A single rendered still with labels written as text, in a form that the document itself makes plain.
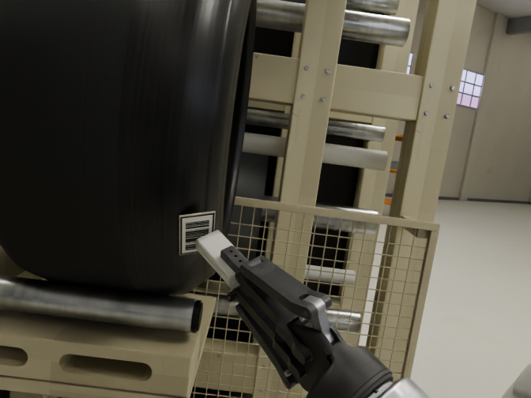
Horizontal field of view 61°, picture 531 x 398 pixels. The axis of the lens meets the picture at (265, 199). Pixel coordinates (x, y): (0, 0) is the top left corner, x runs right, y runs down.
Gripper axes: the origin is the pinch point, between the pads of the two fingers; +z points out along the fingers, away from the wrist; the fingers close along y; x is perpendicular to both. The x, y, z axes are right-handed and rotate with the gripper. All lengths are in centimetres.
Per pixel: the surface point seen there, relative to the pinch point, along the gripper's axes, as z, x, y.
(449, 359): 0, 173, 188
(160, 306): 7.9, -3.8, 14.3
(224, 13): 13.9, 8.2, -20.4
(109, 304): 12.0, -9.0, 14.6
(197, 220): 4.7, -0.5, -2.0
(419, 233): 6, 65, 35
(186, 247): 5.1, -1.6, 1.9
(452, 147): 391, 1036, 538
